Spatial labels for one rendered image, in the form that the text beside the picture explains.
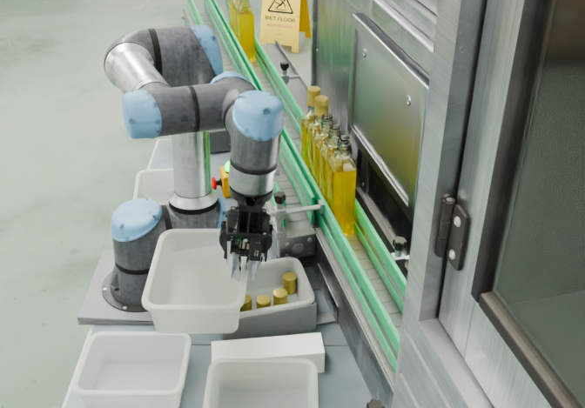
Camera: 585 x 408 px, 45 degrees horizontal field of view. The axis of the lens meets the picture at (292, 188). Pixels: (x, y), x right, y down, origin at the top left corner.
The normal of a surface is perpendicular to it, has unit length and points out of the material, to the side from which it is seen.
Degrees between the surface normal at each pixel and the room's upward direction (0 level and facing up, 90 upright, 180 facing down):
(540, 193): 90
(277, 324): 90
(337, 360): 0
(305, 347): 0
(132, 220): 5
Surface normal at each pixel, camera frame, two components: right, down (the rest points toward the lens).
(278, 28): -0.30, 0.35
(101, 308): 0.06, -0.84
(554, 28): -0.97, 0.14
